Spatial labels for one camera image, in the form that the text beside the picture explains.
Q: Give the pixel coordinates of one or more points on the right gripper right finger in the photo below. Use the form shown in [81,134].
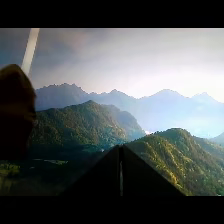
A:
[143,180]

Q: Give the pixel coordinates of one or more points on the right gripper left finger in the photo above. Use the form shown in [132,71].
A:
[100,180]

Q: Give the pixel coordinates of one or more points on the brown garment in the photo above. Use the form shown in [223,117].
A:
[15,110]

